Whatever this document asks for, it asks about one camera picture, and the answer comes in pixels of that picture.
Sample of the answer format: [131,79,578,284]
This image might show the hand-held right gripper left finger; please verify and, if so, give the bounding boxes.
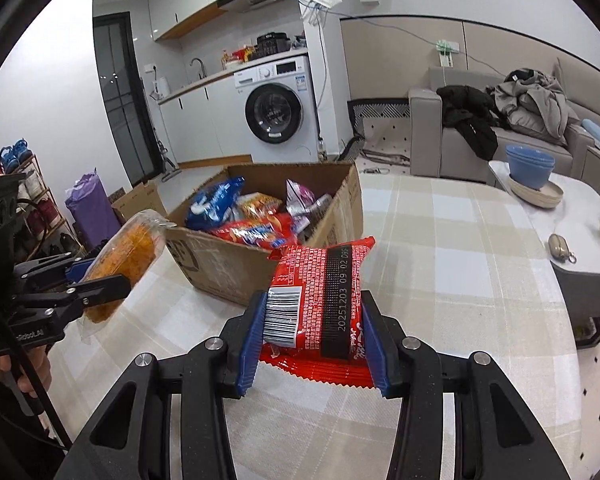
[54,290,271,480]

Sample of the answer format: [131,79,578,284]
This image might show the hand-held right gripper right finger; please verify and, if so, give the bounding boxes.
[359,289,572,480]

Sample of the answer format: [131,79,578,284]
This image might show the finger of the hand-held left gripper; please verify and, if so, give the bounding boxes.
[54,274,133,324]
[15,254,99,284]

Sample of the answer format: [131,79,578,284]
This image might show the clear orange bread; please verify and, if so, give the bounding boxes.
[78,210,168,345]

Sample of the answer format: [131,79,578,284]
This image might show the red snack packet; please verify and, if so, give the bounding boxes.
[259,236,377,390]

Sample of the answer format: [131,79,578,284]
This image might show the brown cardboard box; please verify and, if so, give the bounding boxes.
[165,162,365,307]

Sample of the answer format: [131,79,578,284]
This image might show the red chocolate cookie packet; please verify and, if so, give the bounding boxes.
[210,212,296,251]

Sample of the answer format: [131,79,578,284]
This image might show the blue chocolate cookie packet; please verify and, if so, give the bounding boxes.
[185,176,246,231]

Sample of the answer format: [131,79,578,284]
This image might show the clear sandwich cake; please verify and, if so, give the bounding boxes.
[307,192,336,221]

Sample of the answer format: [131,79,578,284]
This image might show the purple candy packet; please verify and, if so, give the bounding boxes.
[285,179,321,218]

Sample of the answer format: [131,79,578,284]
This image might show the person's left forearm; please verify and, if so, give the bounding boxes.
[0,372,68,480]

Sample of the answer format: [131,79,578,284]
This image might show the person's left hand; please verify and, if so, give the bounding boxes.
[0,346,51,398]

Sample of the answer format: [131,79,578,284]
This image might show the wooden shoe rack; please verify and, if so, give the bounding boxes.
[0,137,78,266]

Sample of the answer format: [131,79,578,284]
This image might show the purple bag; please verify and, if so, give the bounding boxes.
[64,174,121,246]

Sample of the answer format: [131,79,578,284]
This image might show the checkered tablecloth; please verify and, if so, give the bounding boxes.
[45,172,581,480]

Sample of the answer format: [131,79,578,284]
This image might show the pair of blue sandals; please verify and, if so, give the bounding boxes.
[0,139,33,171]

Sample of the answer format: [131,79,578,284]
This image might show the floor mop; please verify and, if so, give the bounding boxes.
[152,125,183,183]

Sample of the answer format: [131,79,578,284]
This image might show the black framed door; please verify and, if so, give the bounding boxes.
[92,12,163,188]

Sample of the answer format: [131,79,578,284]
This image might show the white lower kitchen cabinets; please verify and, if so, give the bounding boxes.
[157,77,253,171]

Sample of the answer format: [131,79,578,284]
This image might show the white kitchen cabinets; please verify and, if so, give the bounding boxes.
[157,77,253,171]
[147,0,251,41]

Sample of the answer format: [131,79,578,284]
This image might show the olive key pouch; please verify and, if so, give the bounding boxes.
[546,234,577,264]

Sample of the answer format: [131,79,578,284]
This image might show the grey chair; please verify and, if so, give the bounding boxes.
[550,260,600,351]

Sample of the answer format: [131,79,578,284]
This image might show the grey sofa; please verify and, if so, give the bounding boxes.
[408,52,600,191]

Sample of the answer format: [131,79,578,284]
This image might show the beige plate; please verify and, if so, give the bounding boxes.
[507,177,565,210]

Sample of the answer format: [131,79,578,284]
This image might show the white washing machine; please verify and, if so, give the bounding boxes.
[232,55,321,163]

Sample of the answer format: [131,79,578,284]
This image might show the stack of blue bowls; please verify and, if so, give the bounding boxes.
[505,145,557,191]

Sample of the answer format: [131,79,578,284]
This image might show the black jacket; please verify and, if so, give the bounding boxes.
[436,85,507,161]

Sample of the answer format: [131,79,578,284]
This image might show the white coffee table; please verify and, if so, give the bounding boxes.
[488,160,600,277]

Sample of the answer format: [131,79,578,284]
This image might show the group of packets on counter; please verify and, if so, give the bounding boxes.
[221,46,258,68]

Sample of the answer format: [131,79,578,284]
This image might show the white upper kitchen cabinets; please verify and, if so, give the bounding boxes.
[147,0,251,41]

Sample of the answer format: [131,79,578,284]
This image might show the pile of grey clothes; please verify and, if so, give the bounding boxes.
[492,67,581,143]

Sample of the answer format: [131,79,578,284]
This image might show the black pressure cooker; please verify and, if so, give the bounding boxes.
[256,32,289,57]

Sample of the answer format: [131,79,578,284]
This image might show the white wall power strip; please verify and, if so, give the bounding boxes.
[435,40,462,67]

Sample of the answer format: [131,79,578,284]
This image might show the white wall router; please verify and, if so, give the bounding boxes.
[300,0,343,26]

